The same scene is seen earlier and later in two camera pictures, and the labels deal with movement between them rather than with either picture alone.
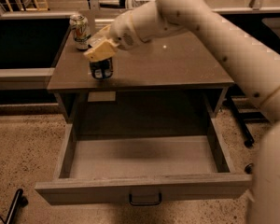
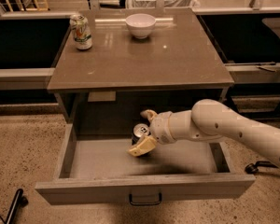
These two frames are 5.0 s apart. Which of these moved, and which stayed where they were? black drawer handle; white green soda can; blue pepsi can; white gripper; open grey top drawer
Moved: blue pepsi can; white gripper
Stayed: open grey top drawer; white green soda can; black drawer handle
